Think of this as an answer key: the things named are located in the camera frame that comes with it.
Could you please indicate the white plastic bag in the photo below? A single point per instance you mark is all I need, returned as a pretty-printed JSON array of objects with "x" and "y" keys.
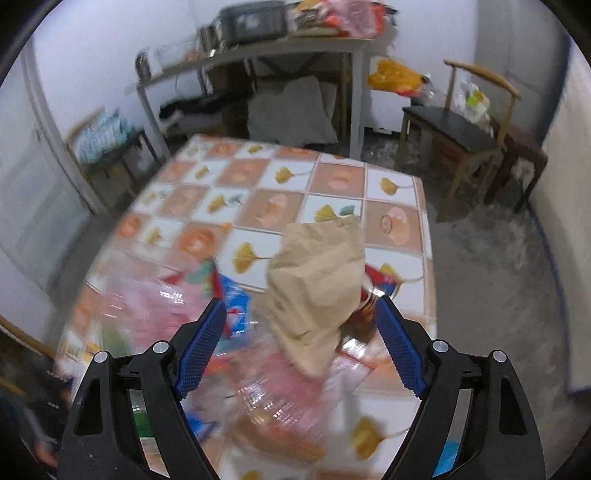
[{"x": 475, "y": 101}]

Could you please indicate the folded patterned blanket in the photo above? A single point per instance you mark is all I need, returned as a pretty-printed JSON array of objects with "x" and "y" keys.
[{"x": 104, "y": 134}]

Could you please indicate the green and red wrapper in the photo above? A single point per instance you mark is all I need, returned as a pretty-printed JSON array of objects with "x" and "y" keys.
[{"x": 198, "y": 277}]

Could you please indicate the dark wooden stool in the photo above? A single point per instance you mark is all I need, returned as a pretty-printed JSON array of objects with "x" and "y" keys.
[{"x": 521, "y": 138}]

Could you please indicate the red snack packet under bag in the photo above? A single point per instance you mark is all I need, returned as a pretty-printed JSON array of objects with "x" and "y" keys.
[{"x": 378, "y": 281}]

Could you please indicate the grey cushion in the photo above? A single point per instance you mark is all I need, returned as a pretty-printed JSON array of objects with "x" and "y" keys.
[{"x": 291, "y": 110}]

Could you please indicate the white leaning mattress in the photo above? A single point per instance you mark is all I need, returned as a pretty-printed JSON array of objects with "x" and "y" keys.
[{"x": 563, "y": 230}]

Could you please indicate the grey side table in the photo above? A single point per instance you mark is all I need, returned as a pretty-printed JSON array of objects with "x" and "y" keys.
[{"x": 231, "y": 57}]

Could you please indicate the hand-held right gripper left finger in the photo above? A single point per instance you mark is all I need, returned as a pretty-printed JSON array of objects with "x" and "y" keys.
[{"x": 203, "y": 346}]

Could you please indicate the black clothing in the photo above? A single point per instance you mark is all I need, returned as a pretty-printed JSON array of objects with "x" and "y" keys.
[{"x": 194, "y": 106}]

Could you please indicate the clear glass bowl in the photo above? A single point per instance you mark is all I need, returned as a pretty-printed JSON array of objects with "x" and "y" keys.
[{"x": 178, "y": 53}]

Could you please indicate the yellow plastic bag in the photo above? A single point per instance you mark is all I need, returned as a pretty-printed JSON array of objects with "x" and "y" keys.
[{"x": 397, "y": 76}]

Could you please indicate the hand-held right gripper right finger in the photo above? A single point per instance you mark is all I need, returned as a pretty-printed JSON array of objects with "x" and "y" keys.
[{"x": 399, "y": 346}]

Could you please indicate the white door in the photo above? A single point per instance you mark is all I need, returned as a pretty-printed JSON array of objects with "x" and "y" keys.
[{"x": 32, "y": 194}]

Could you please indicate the brown paper bag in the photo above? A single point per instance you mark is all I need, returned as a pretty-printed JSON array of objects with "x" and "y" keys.
[{"x": 314, "y": 286}]

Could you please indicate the red plastic bags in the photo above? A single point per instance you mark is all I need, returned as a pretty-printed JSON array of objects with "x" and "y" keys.
[{"x": 355, "y": 18}]

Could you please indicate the wooden chair with black seat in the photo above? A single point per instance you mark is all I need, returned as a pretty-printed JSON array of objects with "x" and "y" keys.
[
  {"x": 452, "y": 127},
  {"x": 134, "y": 138}
]

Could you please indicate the metal water bottle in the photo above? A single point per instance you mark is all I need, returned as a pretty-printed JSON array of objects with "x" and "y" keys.
[{"x": 143, "y": 64}]

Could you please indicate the blue snack wrapper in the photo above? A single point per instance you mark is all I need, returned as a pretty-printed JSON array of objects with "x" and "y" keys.
[{"x": 235, "y": 304}]

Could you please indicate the pink plastic bag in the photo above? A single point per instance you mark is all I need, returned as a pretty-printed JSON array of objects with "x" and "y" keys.
[{"x": 143, "y": 304}]

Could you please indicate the steel canister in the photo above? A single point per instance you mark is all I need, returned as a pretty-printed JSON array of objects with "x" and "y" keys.
[{"x": 210, "y": 37}]

